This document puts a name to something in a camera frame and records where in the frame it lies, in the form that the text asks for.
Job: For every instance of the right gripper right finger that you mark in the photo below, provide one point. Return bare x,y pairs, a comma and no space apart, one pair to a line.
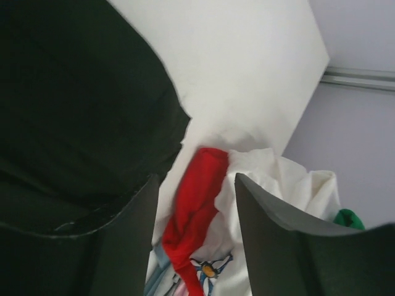
290,252

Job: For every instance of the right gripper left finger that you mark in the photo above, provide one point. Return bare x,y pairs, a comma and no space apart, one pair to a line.
51,247

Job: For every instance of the black printed t-shirt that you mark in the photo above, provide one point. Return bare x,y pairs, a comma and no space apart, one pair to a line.
88,111

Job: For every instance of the light blue t-shirt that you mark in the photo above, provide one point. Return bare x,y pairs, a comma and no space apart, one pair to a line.
157,265

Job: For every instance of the white t-shirt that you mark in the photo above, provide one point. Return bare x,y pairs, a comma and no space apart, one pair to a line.
220,263

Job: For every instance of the green t-shirt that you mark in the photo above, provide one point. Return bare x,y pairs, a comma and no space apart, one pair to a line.
346,217

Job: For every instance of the pink t-shirt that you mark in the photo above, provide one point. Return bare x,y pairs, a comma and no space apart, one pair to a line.
181,289

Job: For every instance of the red t-shirt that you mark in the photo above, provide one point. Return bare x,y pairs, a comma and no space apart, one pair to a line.
194,211

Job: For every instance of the right aluminium frame post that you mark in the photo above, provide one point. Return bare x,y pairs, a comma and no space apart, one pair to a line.
357,78

